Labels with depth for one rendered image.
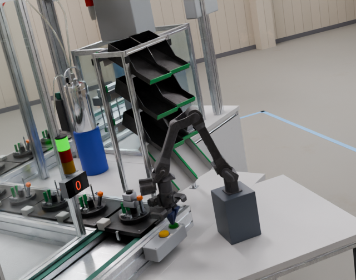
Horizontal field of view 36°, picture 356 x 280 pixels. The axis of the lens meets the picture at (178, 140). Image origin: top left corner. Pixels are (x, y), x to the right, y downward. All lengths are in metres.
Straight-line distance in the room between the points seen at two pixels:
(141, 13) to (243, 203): 1.65
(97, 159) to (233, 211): 1.27
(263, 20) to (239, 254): 8.57
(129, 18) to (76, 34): 6.25
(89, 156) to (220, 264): 1.36
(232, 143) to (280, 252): 1.97
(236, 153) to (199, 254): 1.95
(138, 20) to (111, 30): 0.20
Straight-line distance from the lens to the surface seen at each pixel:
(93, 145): 3.28
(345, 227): 2.36
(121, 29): 3.52
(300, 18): 11.27
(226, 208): 2.24
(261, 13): 10.55
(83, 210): 2.57
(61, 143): 2.24
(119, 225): 2.41
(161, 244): 2.21
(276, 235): 2.34
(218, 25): 10.45
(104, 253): 2.34
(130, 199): 2.39
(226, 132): 4.01
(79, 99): 3.21
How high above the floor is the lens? 2.03
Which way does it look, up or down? 19 degrees down
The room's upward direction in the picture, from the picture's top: 11 degrees counter-clockwise
